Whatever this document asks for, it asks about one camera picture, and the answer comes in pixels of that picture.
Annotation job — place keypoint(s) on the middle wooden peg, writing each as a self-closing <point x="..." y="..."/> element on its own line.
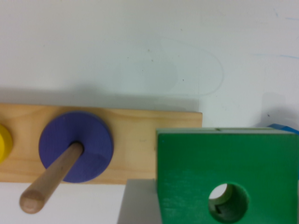
<point x="34" y="198"/>

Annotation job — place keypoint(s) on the green square block with hole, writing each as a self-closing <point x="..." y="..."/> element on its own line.
<point x="227" y="176"/>

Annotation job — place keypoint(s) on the purple ring disc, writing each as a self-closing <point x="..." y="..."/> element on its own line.
<point x="78" y="127"/>

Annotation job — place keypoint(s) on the yellow ring disc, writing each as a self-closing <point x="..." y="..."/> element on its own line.
<point x="6" y="143"/>

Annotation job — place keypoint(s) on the wooden peg base board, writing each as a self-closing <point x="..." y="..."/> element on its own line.
<point x="133" y="131"/>

